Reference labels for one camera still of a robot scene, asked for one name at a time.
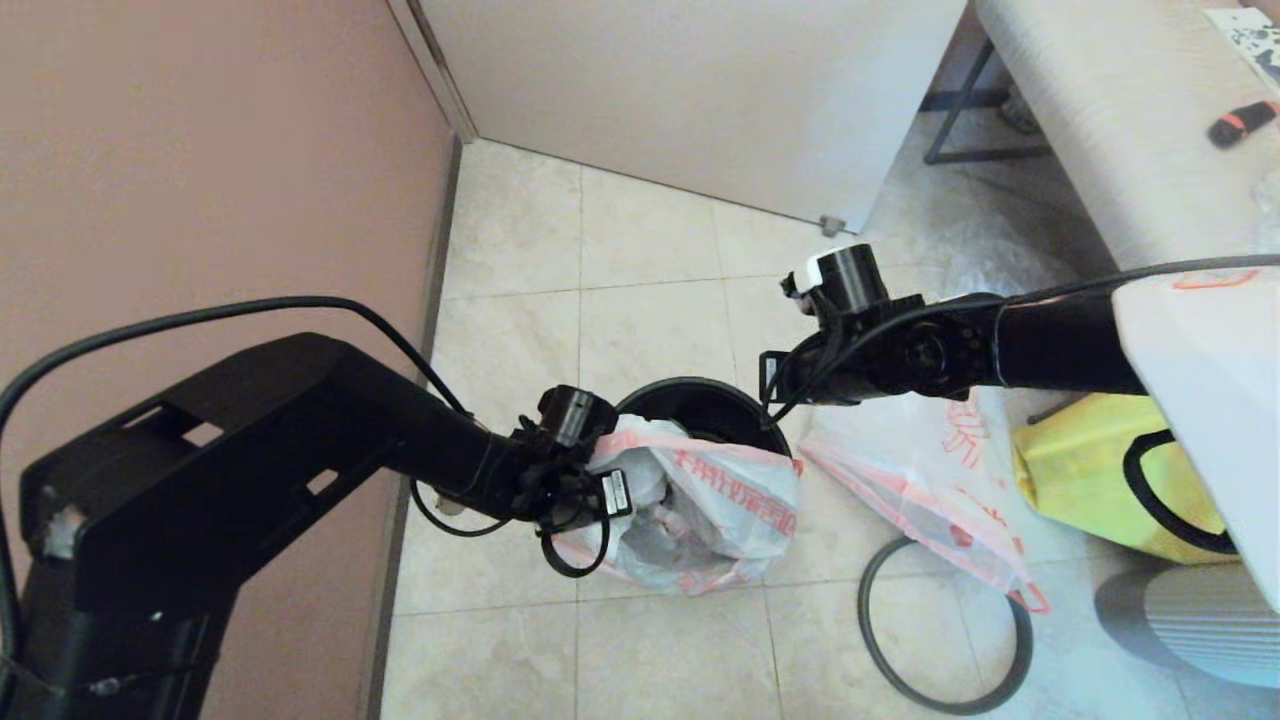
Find smooth black left arm cable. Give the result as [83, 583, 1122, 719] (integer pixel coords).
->
[0, 296, 471, 681]

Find fresh white pink-trimmed bag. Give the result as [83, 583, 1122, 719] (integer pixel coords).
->
[555, 415, 803, 596]

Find white door frame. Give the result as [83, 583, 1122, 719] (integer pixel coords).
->
[388, 0, 479, 146]

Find black and white printed paper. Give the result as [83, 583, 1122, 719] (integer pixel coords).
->
[1200, 8, 1280, 91]

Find white door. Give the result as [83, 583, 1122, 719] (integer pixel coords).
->
[415, 0, 971, 236]

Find clear crumpled plastic wrap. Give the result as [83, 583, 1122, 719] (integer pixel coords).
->
[1250, 165, 1280, 256]

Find yellow fabric bag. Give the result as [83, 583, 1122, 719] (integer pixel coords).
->
[1012, 393, 1241, 564]

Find clear plastic bag with dark items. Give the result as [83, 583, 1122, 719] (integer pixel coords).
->
[930, 225, 1101, 301]

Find white ribbed round stool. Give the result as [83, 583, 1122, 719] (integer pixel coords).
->
[1095, 565, 1280, 691]

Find black round trash bin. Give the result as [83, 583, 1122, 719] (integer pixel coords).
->
[615, 377, 793, 461]

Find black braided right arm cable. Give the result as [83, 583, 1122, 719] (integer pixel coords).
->
[1122, 430, 1241, 556]

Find black bin ring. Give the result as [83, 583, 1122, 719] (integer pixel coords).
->
[858, 537, 1034, 716]

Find light wood grain table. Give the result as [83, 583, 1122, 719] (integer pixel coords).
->
[920, 0, 1280, 271]

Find white plastic bag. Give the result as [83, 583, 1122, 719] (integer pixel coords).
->
[800, 390, 1051, 613]

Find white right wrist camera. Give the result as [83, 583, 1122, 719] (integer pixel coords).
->
[783, 250, 826, 316]

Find grey metal baseboard strip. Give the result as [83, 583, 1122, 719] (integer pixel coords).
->
[358, 135, 466, 720]

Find black and orange marker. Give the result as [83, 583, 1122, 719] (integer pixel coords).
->
[1205, 100, 1280, 151]

